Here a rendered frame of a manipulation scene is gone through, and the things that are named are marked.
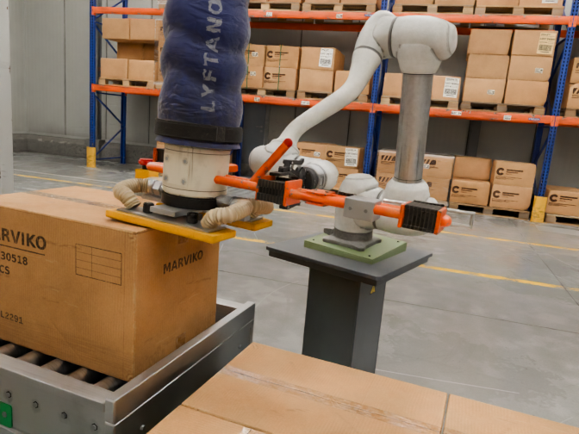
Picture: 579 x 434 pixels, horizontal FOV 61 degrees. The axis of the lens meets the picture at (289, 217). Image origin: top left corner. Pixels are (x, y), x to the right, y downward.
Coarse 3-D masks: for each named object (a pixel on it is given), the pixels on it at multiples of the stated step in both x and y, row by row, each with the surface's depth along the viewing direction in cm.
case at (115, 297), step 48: (48, 192) 159; (96, 192) 166; (0, 240) 136; (48, 240) 129; (96, 240) 123; (144, 240) 121; (192, 240) 141; (0, 288) 140; (48, 288) 132; (96, 288) 125; (144, 288) 124; (192, 288) 145; (0, 336) 143; (48, 336) 135; (96, 336) 128; (144, 336) 127; (192, 336) 149
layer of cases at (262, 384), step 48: (240, 384) 130; (288, 384) 132; (336, 384) 134; (384, 384) 136; (192, 432) 109; (240, 432) 111; (288, 432) 112; (336, 432) 113; (384, 432) 115; (432, 432) 116; (480, 432) 118; (528, 432) 120; (576, 432) 121
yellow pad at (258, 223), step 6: (156, 204) 144; (258, 216) 138; (234, 222) 132; (240, 222) 131; (246, 222) 131; (252, 222) 131; (258, 222) 132; (264, 222) 134; (270, 222) 137; (246, 228) 131; (252, 228) 130; (258, 228) 131
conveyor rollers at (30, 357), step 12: (0, 348) 138; (12, 348) 140; (24, 348) 143; (24, 360) 133; (36, 360) 136; (48, 360) 140; (60, 360) 134; (60, 372) 133; (72, 372) 129; (84, 372) 130; (96, 372) 133; (96, 384) 124; (108, 384) 125; (120, 384) 128
